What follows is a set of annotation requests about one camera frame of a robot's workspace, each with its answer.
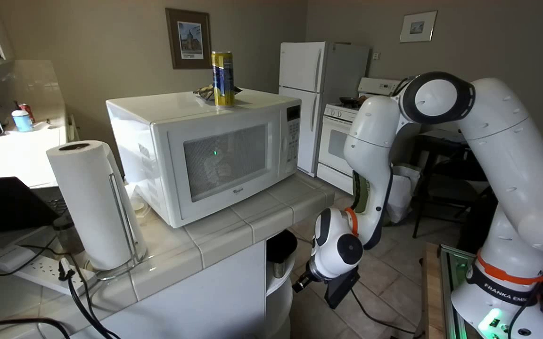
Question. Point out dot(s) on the red can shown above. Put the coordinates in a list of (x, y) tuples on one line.
[(27, 107)]

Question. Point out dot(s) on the light blue cup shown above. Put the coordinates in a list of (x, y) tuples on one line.
[(23, 120)]

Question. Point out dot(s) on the white microwave oven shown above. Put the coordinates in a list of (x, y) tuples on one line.
[(221, 156)]

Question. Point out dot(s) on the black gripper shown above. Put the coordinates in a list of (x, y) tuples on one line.
[(342, 286)]

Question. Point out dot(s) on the small white framed picture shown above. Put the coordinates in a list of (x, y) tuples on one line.
[(417, 26)]

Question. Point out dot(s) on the white refrigerator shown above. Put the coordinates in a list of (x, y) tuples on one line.
[(310, 94)]

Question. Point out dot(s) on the dark crumpled item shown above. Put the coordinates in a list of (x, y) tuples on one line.
[(204, 94)]

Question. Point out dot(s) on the wooden robot mounting table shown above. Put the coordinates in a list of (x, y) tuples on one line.
[(432, 293)]

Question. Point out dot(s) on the white plastic bag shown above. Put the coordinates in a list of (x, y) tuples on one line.
[(404, 190)]

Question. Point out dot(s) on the white paper towel roll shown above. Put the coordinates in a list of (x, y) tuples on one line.
[(93, 199)]

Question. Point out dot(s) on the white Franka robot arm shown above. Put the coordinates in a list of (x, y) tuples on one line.
[(504, 156)]

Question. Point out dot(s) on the white kitchen stove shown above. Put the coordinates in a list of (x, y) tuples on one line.
[(332, 143)]

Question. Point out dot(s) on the white rounded shelf cabinet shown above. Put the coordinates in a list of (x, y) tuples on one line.
[(208, 293)]

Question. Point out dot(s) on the black flat panel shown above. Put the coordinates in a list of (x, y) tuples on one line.
[(8, 203)]

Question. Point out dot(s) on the yellow and blue can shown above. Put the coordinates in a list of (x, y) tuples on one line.
[(223, 77)]

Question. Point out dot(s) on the black metal table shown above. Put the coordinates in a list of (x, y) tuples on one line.
[(447, 162)]

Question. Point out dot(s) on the white power strip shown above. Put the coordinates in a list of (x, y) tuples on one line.
[(33, 265)]

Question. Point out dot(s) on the dark framed picture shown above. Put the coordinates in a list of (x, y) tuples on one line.
[(189, 37)]

